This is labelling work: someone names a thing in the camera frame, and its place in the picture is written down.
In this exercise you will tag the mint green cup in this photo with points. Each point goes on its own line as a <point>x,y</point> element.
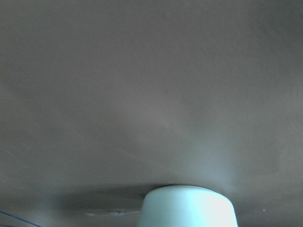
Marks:
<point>186,206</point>

